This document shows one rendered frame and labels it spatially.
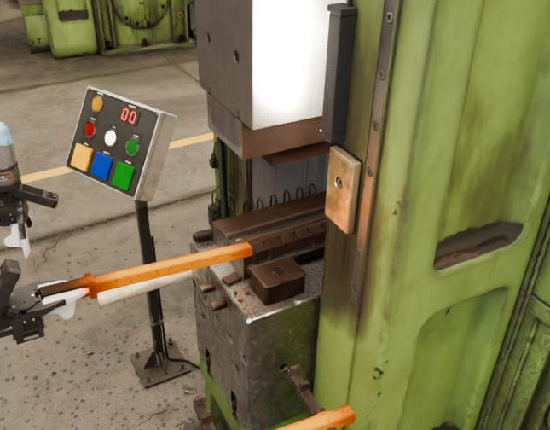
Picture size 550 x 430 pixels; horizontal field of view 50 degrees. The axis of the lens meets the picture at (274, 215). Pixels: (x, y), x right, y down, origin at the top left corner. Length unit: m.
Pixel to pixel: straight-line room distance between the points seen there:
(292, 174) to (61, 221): 2.04
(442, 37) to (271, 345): 0.89
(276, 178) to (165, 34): 4.70
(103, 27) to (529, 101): 5.26
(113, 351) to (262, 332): 1.31
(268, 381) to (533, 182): 0.83
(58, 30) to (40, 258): 3.32
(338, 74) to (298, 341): 0.75
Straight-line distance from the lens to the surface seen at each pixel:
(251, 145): 1.35
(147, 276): 1.27
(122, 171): 1.86
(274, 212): 1.68
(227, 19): 1.30
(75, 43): 6.27
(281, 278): 1.46
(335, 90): 1.16
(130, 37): 6.30
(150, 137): 1.81
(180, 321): 2.79
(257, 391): 1.64
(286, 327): 1.52
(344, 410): 1.21
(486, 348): 1.68
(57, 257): 3.31
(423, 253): 1.22
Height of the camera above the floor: 1.91
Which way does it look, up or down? 33 degrees down
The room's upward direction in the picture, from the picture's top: 1 degrees clockwise
